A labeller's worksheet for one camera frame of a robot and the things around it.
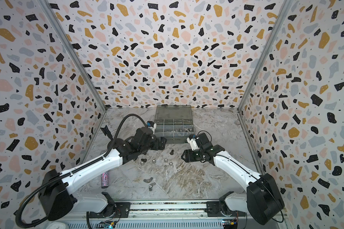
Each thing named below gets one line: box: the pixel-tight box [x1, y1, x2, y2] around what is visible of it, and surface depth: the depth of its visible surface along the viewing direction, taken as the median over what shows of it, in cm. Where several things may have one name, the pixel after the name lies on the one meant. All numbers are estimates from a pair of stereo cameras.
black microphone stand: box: [99, 124, 114, 141], surface depth 84 cm
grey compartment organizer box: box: [154, 104, 194, 144], surface depth 127 cm
